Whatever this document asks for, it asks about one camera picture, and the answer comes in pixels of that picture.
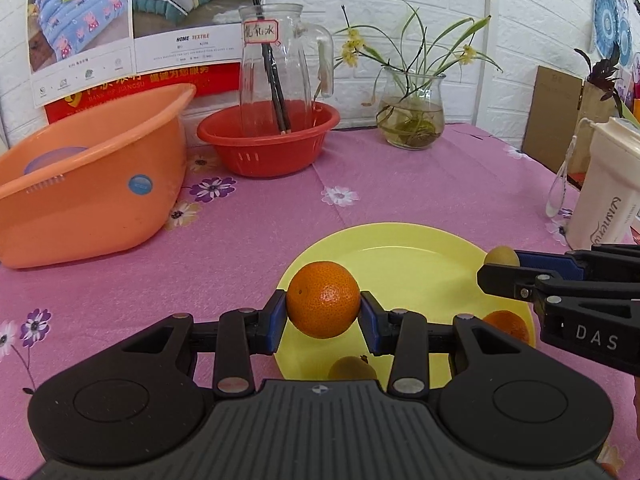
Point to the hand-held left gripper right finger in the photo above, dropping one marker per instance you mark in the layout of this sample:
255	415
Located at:
370	322

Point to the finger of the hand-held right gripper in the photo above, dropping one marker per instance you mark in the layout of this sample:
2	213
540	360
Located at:
545	259
505	277

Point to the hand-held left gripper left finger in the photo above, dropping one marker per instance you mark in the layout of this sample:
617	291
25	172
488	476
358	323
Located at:
276	322

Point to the brown green kiwi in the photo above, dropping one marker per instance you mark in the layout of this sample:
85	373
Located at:
352	369
501	256

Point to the large orange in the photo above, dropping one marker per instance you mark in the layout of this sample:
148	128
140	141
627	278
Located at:
323	300

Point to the yellow plastic plate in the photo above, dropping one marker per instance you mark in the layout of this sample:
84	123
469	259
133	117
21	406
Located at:
400	270

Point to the small orange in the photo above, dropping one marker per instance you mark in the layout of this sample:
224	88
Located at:
505	325

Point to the pink floral tablecloth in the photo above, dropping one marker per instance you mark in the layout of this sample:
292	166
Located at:
425	190

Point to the brown cardboard sheet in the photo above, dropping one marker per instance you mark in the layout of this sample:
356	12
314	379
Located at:
550	120

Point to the red plastic basket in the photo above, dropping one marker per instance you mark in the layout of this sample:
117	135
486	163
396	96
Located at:
270	155

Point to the glass vase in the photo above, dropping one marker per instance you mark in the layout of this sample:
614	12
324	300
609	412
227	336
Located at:
410	125

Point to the dark purple leaf plant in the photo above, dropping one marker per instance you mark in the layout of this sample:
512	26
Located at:
602	72

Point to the orange plastic basin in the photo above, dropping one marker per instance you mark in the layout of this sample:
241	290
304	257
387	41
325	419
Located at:
100	220

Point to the black chopstick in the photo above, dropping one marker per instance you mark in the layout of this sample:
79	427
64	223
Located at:
274	90
280	91

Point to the white vertical pipe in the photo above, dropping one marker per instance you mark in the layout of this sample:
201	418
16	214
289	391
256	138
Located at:
484	35

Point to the glass pitcher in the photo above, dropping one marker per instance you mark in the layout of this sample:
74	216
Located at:
295	75

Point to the yellow flowered green plant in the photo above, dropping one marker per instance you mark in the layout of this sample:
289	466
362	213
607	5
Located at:
351	53

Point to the pale blue round lid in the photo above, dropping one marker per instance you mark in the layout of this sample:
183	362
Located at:
55	157

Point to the small blue patterned wall disc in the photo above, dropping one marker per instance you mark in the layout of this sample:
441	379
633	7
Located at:
622	4
625	42

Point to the large blue patterned wall disc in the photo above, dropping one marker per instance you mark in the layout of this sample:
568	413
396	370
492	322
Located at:
606	17

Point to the red wall banner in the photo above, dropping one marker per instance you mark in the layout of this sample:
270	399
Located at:
65	105

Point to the bedding wall poster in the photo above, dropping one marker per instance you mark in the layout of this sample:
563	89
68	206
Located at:
165	15

